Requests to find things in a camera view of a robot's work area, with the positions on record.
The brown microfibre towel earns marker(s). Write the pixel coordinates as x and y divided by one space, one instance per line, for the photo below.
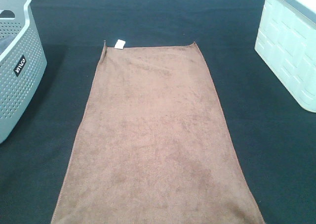
153 146

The grey towel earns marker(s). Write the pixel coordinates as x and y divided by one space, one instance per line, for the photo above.
5 42

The grey perforated plastic basket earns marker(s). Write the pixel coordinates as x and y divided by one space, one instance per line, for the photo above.
22 64

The white plastic basket grey rim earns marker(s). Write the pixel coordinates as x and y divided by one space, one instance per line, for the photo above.
286 41

